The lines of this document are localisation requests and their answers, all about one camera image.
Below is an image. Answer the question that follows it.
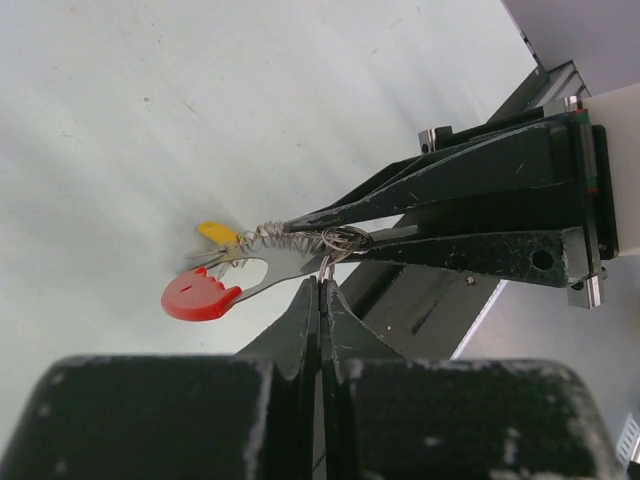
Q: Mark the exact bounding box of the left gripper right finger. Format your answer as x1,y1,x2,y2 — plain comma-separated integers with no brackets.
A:
319,281,625,479

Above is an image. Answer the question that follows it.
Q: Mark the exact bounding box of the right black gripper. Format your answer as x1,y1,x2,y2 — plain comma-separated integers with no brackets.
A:
284,95,619,308

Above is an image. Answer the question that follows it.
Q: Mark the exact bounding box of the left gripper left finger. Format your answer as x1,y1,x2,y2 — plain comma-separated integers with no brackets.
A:
1,278,320,479

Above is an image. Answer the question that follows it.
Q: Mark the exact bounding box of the red handled metal key holder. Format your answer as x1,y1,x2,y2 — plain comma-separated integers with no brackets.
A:
160,219,374,324

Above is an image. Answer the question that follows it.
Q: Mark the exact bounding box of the white cable duct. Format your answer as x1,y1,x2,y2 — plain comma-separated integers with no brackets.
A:
616,414,639,468

